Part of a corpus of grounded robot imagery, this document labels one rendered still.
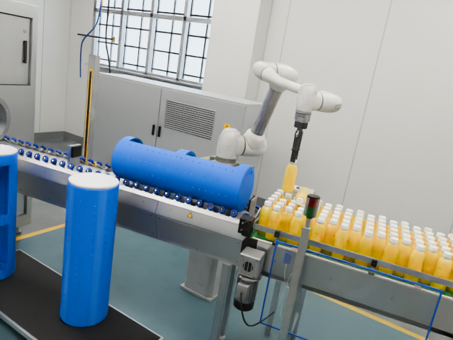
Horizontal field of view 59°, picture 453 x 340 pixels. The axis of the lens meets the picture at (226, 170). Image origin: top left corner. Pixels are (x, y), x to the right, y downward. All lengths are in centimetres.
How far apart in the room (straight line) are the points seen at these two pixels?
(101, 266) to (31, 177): 97
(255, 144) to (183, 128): 151
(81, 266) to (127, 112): 275
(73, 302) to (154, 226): 64
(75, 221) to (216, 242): 82
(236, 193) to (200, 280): 117
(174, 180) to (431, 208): 315
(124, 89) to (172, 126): 84
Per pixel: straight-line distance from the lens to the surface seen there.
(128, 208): 268
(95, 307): 266
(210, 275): 321
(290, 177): 235
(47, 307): 291
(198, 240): 252
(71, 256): 251
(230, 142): 294
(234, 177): 230
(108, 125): 518
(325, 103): 234
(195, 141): 430
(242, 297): 220
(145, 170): 252
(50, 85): 770
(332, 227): 221
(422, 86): 474
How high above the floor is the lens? 179
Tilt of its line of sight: 15 degrees down
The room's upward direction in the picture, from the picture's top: 9 degrees clockwise
